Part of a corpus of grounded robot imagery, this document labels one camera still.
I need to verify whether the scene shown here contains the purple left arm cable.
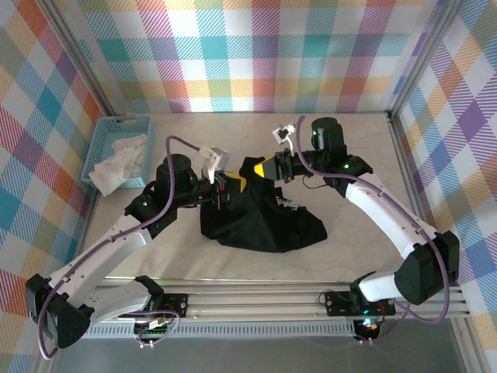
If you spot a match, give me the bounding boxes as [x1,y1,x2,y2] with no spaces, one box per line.
[36,134,213,361]

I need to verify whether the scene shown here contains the aluminium corner post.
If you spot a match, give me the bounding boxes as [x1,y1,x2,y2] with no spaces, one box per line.
[386,0,463,117]
[36,0,125,117]

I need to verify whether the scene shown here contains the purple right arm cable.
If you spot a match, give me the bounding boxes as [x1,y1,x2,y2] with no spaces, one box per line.
[289,115,454,323]

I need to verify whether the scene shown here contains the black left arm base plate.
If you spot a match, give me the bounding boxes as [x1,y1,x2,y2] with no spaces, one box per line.
[157,293,190,319]

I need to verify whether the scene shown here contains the white crumpled cloth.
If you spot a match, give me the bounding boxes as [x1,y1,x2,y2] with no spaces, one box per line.
[88,134,151,195]

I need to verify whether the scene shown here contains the grey slotted cable duct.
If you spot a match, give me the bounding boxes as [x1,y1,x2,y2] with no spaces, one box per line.
[61,322,358,339]

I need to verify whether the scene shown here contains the blue plastic basket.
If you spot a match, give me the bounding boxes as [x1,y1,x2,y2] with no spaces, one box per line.
[80,115,155,191]

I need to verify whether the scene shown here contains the black printed t-shirt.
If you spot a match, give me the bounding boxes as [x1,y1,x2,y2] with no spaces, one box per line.
[200,155,329,254]

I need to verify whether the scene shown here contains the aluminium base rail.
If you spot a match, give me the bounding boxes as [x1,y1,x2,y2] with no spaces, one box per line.
[42,277,473,323]

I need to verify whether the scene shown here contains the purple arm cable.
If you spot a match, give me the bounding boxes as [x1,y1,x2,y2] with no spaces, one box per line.
[36,134,213,361]
[289,115,454,323]

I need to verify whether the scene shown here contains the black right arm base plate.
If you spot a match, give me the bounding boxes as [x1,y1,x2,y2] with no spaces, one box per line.
[324,289,397,318]

